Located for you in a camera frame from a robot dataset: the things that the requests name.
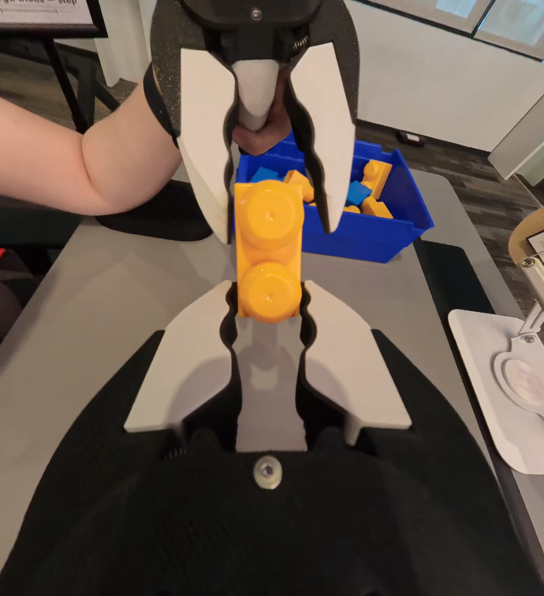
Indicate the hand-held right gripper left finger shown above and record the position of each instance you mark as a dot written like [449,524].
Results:
[178,372]

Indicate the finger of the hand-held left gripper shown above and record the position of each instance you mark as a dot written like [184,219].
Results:
[204,139]
[330,139]

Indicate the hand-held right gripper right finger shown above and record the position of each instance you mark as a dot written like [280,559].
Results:
[355,372]

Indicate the blue plastic bin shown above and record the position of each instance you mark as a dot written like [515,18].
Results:
[369,242]

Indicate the person's left hand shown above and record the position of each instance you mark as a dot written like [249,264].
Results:
[258,142]

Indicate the black wristband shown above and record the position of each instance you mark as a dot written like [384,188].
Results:
[158,107]

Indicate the black floor device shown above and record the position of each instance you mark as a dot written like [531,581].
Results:
[410,138]

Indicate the black sign stand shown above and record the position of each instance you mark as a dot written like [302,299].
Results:
[67,79]

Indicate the white stand base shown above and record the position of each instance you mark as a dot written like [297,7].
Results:
[509,419]

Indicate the black office chair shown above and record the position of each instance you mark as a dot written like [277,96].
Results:
[20,223]

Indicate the framed tag sign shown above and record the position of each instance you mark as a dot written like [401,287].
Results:
[34,11]

